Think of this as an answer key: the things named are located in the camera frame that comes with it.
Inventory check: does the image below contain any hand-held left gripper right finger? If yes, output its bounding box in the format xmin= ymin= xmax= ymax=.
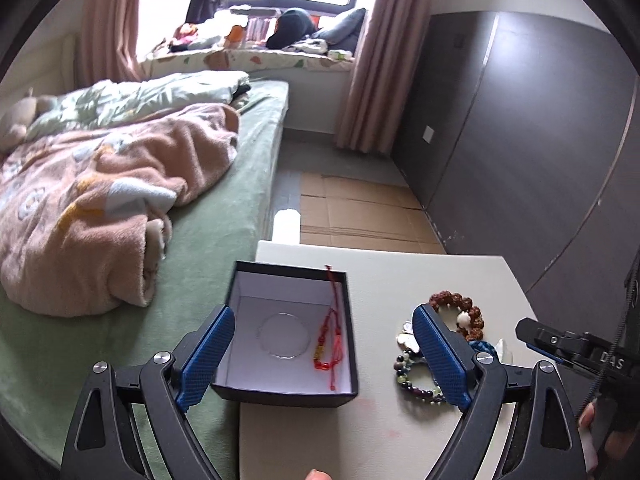
xmin=411 ymin=304 xmax=587 ymax=480

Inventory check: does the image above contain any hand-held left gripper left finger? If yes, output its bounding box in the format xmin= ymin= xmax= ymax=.
xmin=60 ymin=304 xmax=237 ymax=480

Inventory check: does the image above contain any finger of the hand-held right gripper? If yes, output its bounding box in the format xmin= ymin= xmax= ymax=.
xmin=515 ymin=317 xmax=603 ymax=375

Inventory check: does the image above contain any white cloth pouch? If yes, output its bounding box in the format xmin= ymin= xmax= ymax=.
xmin=394 ymin=321 xmax=517 ymax=365

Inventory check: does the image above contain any multicolour bead bracelet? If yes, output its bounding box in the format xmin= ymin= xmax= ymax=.
xmin=391 ymin=350 xmax=446 ymax=403

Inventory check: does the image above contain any blue cord bracelet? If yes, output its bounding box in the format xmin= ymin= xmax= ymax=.
xmin=469 ymin=340 xmax=501 ymax=361

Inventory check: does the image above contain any brown bead bracelet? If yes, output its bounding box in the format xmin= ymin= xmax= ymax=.
xmin=428 ymin=290 xmax=485 ymax=342

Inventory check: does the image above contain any clear bangle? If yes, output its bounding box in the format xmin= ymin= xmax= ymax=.
xmin=256 ymin=311 xmax=312 ymax=359

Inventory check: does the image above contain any black jewelry box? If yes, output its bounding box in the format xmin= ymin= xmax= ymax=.
xmin=211 ymin=260 xmax=361 ymax=408

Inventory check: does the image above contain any red string bracelet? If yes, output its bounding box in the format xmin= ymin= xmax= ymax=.
xmin=312 ymin=264 xmax=347 ymax=391

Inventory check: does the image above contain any person's right forearm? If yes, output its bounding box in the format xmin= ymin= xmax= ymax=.
xmin=582 ymin=430 xmax=602 ymax=480

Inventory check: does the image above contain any white stool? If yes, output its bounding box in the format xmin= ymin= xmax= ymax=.
xmin=272 ymin=208 xmax=301 ymax=246

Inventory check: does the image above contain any bed with green sheet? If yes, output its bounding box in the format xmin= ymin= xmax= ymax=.
xmin=0 ymin=79 xmax=291 ymax=480

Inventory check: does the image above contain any flattened cardboard sheet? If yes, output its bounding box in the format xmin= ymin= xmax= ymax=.
xmin=299 ymin=172 xmax=446 ymax=255

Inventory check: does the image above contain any pink fleece blanket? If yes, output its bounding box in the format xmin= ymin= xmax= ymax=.
xmin=0 ymin=104 xmax=240 ymax=317

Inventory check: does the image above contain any dark grey wardrobe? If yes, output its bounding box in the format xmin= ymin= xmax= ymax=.
xmin=390 ymin=10 xmax=640 ymax=306

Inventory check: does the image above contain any pale green printed quilt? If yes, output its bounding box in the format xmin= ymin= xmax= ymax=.
xmin=25 ymin=71 xmax=251 ymax=138

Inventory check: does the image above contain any printed window seat cushion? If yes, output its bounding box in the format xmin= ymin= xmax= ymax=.
xmin=140 ymin=42 xmax=356 ymax=83

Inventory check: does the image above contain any beige plush toy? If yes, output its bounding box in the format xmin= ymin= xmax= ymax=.
xmin=0 ymin=94 xmax=58 ymax=153

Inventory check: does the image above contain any pink curtain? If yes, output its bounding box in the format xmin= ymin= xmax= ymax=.
xmin=80 ymin=0 xmax=151 ymax=86
xmin=334 ymin=0 xmax=432 ymax=153

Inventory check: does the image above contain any colourful clothes pile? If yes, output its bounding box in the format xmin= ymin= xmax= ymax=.
xmin=150 ymin=22 xmax=231 ymax=53

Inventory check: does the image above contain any row of pink books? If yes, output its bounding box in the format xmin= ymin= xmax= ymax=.
xmin=247 ymin=16 xmax=278 ymax=41

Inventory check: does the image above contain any beige headboard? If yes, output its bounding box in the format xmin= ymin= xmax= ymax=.
xmin=0 ymin=35 xmax=83 ymax=106

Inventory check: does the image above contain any black bag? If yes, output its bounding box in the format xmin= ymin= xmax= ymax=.
xmin=265 ymin=8 xmax=317 ymax=50

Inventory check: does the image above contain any dark grey pillow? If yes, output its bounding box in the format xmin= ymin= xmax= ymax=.
xmin=312 ymin=7 xmax=367 ymax=46

